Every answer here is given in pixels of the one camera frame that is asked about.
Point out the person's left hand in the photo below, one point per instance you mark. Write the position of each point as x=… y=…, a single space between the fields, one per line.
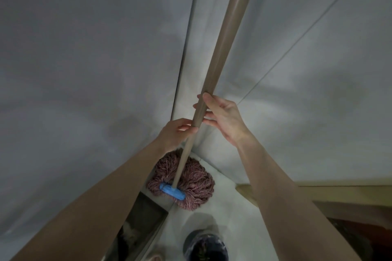
x=176 y=134

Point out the person's right hand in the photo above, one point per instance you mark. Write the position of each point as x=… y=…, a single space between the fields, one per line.
x=228 y=120

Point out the person's left forearm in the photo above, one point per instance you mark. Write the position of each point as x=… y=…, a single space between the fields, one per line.
x=92 y=208

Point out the person's right forearm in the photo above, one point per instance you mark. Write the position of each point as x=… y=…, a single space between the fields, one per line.
x=291 y=208

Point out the black trash bin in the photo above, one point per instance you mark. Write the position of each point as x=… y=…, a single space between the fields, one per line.
x=205 y=248

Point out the dark red wooden door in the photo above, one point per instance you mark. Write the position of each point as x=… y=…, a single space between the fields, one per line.
x=352 y=196

